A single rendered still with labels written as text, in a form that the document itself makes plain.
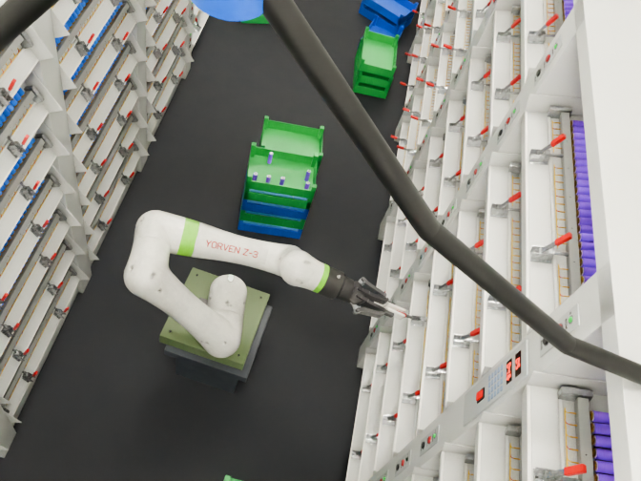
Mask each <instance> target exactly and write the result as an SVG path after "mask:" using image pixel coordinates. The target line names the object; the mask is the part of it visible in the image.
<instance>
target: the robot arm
mask: <svg viewBox="0 0 641 481"><path fill-rule="evenodd" d="M170 254H175V255H180V256H186V257H193V258H200V259H208V260H216V261H227V262H232V263H237V264H242V265H246V266H250V267H254V268H256V269H260V270H263V271H267V272H270V273H273V274H276V275H278V276H281V277H282V278H283V279H284V280H285V281H286V282H287V283H288V284H290V285H293V286H298V287H302V288H306V289H308V290H311V291H313V292H316V293H318V294H320V295H322V296H324V297H326V298H328V299H331V300H332V299H334V298H336V299H338V300H340V301H343V302H346V303H349V304H350V305H352V306H353V309H354V311H353V314H363V315H366V316H370V317H374V318H380V317H381V316H383V315H385V316H388V317H390V318H392V317H394V318H396V319H399V320H401V319H402V318H404V317H405V315H404V314H403V313H404V312H405V311H406V309H404V308H401V307H399V306H397V305H396V304H395V303H393V302H391V301H389V298H386V293H385V292H383V291H382V290H380V289H379V288H378V287H376V286H375V285H373V284H372V283H370V282H369V281H368V280H367V279H366V278H365V277H362V278H360V279H359V281H358V282H357V281H355V282H354V280H352V279H350V278H348V277H346V276H344V273H343V272H341V271H340V270H338V269H336V268H334V267H331V266H329V265H327V264H325V263H322V262H320V261H318V260H316V259H315V258H313V257H312V256H311V255H309V254H308V253H306V252H304V251H302V250H301V249H299V248H298V247H297V246H295V245H288V244H280V243H273V242H268V241H263V240H255V239H250V238H246V237H243V236H240V235H236V234H233V233H230V232H227V231H224V230H221V229H218V228H215V227H213V226H211V225H208V224H205V223H202V222H199V221H196V220H190V219H187V218H184V217H181V216H178V215H174V214H170V213H167V212H163V211H159V210H153V211H149V212H146V213H145V214H143V215H142V216H141V217H140V218H139V219H138V221H137V223H136V226H135V230H134V244H133V247H132V251H131V254H130V257H129V259H128V262H127V265H126V267H125V270H124V282H125V284H126V286H127V288H128V289H129V290H130V291H131V292H132V293H133V294H135V295H136V296H138V297H139V298H141V299H143V300H145V301H147V302H149V303H151V304H152V305H154V306H156V307H157V308H159V309H160V310H162V311H163V312H165V313H166V314H167V315H169V316H170V317H171V318H173V319H174V320H175V321H177V322H178V323H179V324H180V325H182V326H183V327H184V328H185V329H186V330H187V331H188V332H189V333H190V334H191V335H192V336H193V337H194V338H195V339H196V340H197V341H198V342H199V343H200V344H201V345H202V346H203V348H204V349H205V350H206V351H207V352H208V353H209V354H210V355H212V356H214V357H217V358H226V357H229V356H231V355H233V354H234V353H235V352H236V351H237V350H238V348H239V345H240V341H241V333H242V326H243V317H244V309H245V303H246V296H247V288H246V285H245V283H244V282H243V281H242V280H241V279H240V278H238V277H236V276H234V275H222V276H219V277H218V278H216V279H215V280H214V281H213V282H212V284H211V287H210V291H209V297H208V300H206V299H203V298H198V297H196V296H195V295H194V294H193V293H192V292H191V291H190V290H189V289H188V288H187V287H186V286H185V285H184V284H183V283H182V282H181V281H180V280H179V279H178V278H177V277H176V276H175V275H174V274H173V273H172V271H171V270H170V268H169V258H170ZM369 300H371V301H373V302H376V303H380V304H383V306H380V305H378V304H376V303H373V302H371V301H369ZM358 304H359V305H361V306H366V307H368V308H365V307H360V306H358ZM369 308H370V309H369ZM396 310H398V311H401V312H403V313H401V312H398V311H396Z"/></svg>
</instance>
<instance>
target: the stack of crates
mask: <svg viewBox="0 0 641 481"><path fill-rule="evenodd" d="M323 131H324V126H320V128H319V129H316V128H311V127H305V126H300V125H295V124H290V123H284V122H279V121H275V120H269V116H267V115H266V116H265V118H264V122H263V127H262V132H261V137H260V142H259V147H262V148H267V149H273V150H279V151H283V152H289V153H295V154H301V155H306V156H311V157H312V156H313V155H314V153H316V154H319V157H318V160H317V173H318V170H319V168H320V165H321V159H322V156H323V153H322V139H323Z"/></svg>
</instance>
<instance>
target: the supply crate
mask: <svg viewBox="0 0 641 481"><path fill-rule="evenodd" d="M270 152H273V158H272V162H271V164H268V163H267V160H268V157H269V153H270ZM318 157H319V154H316V153H314V155H313V156H312V157H311V156H306V155H301V154H295V153H289V152H283V151H279V150H273V149H267V148H262V147H257V144H256V142H252V146H251V152H250V157H249V164H248V171H247V179H246V185H245V188H248V189H254V190H260V191H266V192H272V193H278V194H284V195H289V196H295V197H301V198H307V199H313V197H314V195H315V192H316V189H317V184H316V176H317V160H318ZM307 170H311V174H310V177H309V179H308V181H309V182H310V185H309V189H308V190H307V189H304V187H305V183H306V181H305V180H304V179H305V175H306V172H307ZM255 172H256V173H258V177H257V181H255V180H252V179H253V174H254V173H255ZM267 175H270V176H271V179H270V183H267V182H265V181H266V178H267ZM281 177H285V181H284V184H283V185H279V182H280V179H281Z"/></svg>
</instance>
